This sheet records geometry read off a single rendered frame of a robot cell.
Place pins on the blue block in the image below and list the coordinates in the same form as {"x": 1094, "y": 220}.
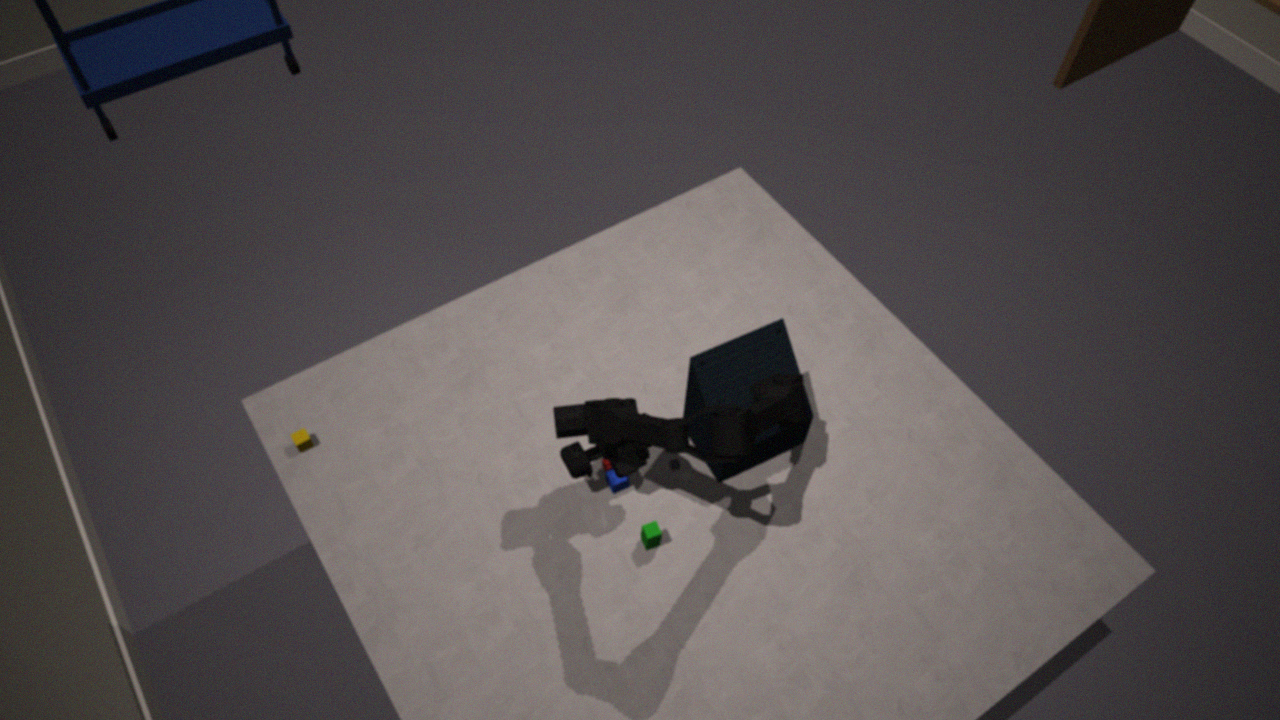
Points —
{"x": 616, "y": 484}

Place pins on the small yellow block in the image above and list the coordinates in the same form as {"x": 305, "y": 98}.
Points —
{"x": 302, "y": 440}

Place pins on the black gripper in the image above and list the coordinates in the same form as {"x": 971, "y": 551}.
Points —
{"x": 578, "y": 461}

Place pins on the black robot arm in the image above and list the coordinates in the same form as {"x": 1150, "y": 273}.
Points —
{"x": 613, "y": 423}

